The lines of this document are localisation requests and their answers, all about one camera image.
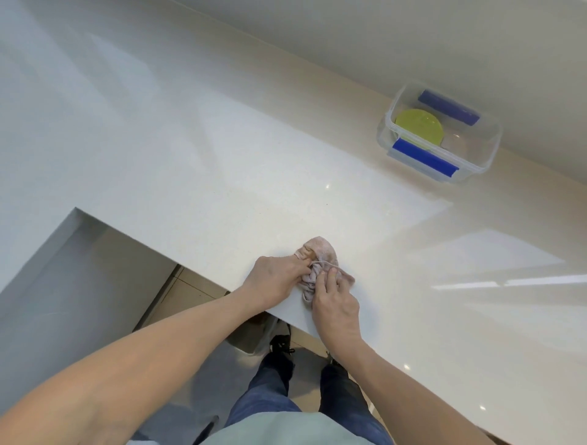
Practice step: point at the person's left forearm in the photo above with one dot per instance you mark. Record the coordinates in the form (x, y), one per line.
(137, 357)

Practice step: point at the person's black right shoe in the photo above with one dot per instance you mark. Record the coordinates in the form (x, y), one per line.
(334, 361)

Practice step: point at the person's right forearm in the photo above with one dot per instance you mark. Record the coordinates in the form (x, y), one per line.
(403, 394)

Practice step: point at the green round plate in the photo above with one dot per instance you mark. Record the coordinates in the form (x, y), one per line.
(419, 124)

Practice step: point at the person's black shoe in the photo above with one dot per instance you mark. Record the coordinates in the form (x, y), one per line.
(280, 343)
(334, 361)

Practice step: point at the grey cabinet panel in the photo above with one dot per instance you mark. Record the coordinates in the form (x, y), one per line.
(59, 298)

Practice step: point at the beige bin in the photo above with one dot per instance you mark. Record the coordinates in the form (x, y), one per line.
(254, 334)

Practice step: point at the person's left hand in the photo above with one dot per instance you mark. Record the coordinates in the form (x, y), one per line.
(270, 282)

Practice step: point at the person's right hand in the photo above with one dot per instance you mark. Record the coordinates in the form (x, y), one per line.
(337, 316)

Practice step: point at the person's right fingers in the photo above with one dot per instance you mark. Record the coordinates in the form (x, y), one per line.
(331, 284)

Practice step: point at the pink cleaning cloth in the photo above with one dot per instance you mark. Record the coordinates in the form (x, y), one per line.
(323, 252)

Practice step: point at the person's left fingers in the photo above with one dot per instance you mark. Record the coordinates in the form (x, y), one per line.
(303, 268)

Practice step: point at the person's light green shirt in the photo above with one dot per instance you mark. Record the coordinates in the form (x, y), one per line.
(284, 431)

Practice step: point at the clear container with blue clips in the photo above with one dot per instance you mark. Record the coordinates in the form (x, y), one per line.
(477, 151)

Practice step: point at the person's black left shoe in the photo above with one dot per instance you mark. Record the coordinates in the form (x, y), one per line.
(280, 343)

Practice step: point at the person's blue jeans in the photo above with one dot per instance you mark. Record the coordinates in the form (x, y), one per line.
(266, 394)

